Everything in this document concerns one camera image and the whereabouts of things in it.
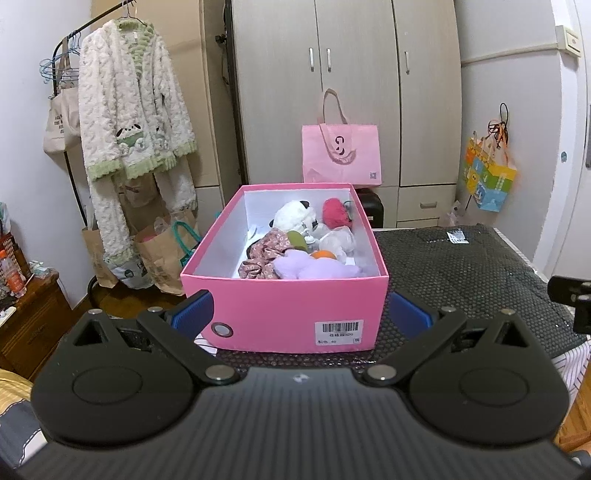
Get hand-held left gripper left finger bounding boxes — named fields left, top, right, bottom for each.
left=69, top=290, right=241, bottom=386

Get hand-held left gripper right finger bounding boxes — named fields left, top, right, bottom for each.
left=360, top=291, right=532, bottom=386

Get pink cardboard box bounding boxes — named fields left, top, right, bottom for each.
left=180, top=182, right=390, bottom=354

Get floral fabric scrunchie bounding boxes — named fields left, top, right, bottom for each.
left=238, top=228, right=308, bottom=280

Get white sheer pouch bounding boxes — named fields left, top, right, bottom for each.
left=318, top=226, right=356, bottom=264

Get purple fluffy plush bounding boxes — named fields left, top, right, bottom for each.
left=272, top=249, right=368, bottom=281

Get red fluffy plush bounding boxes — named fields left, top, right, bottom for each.
left=322, top=198, right=354, bottom=229

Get white green plastic bag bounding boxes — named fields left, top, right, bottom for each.
left=106, top=256, right=153, bottom=289

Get white door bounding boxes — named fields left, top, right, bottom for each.
left=536, top=0, right=591, bottom=278

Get clear plastic bag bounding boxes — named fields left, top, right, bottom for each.
left=438, top=200, right=467, bottom=227

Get plain brown paper bag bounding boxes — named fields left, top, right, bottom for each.
left=82, top=224, right=121, bottom=289

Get black suitcase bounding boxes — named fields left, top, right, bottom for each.
left=358, top=187, right=385, bottom=229

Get colourful hanging paper bag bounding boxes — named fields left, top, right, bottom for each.
left=464, top=131, right=518, bottom=213

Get small hanging brown paper bag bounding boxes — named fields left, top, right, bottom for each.
left=119, top=178, right=160, bottom=208

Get small white teal pack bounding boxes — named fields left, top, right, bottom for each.
left=28, top=261, right=58, bottom=280

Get wooden nightstand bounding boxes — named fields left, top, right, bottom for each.
left=0, top=270, right=72, bottom=384

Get black metal clothes rack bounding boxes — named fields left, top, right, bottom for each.
left=53, top=0, right=139, bottom=315

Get pink tote bag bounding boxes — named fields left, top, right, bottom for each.
left=301, top=89, right=382, bottom=186

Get orange labelled bottle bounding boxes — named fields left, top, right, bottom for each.
left=0, top=247, right=26, bottom=296

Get bed with patterned bedding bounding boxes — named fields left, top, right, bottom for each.
left=0, top=367, right=47, bottom=472

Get cream fluffy pajama jacket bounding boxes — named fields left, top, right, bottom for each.
left=78, top=18, right=199, bottom=181

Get beige canvas tote bag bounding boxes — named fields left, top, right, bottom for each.
left=42, top=88, right=84, bottom=155

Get grey wardrobe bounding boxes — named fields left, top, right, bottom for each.
left=229, top=0, right=462, bottom=229

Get brown paper bag teal handles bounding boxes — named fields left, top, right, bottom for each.
left=134, top=212, right=201, bottom=296

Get orange and black cords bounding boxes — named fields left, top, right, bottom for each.
left=489, top=102, right=511, bottom=148

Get beige light switch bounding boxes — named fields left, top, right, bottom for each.
left=554, top=26, right=583, bottom=58

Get blue wire hangers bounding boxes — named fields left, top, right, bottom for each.
left=39, top=30, right=81, bottom=86

